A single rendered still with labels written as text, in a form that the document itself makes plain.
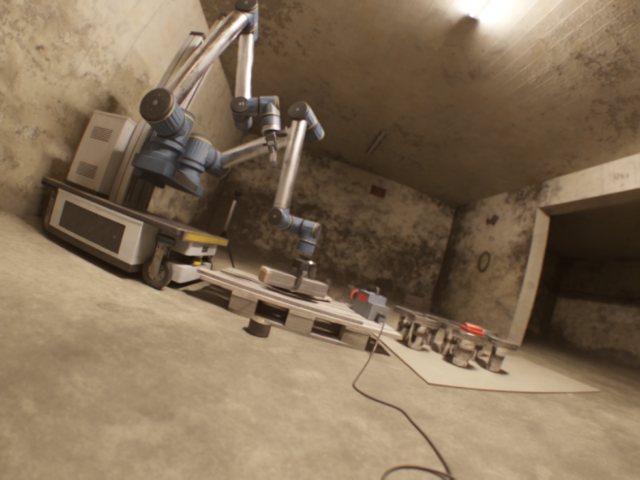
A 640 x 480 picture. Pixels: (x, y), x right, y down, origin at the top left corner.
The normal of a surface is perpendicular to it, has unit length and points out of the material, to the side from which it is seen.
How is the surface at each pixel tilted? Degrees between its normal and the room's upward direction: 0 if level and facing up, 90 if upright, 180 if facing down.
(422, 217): 90
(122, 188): 90
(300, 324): 90
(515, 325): 90
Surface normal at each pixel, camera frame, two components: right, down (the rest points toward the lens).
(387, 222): 0.09, -0.04
